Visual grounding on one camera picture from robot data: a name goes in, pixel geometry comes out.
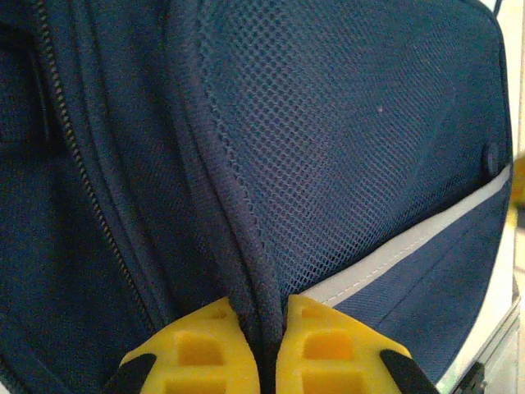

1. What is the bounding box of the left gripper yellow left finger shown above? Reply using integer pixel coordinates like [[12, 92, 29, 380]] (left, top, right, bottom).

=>
[[104, 297, 262, 394]]

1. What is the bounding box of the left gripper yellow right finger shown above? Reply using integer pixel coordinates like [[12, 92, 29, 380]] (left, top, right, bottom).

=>
[[275, 295, 436, 394]]

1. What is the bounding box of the navy blue student backpack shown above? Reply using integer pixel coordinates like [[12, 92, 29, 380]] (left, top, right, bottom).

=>
[[0, 0, 516, 394]]

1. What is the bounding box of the aluminium side rail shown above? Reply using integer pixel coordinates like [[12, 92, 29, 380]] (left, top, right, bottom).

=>
[[434, 301, 525, 394]]

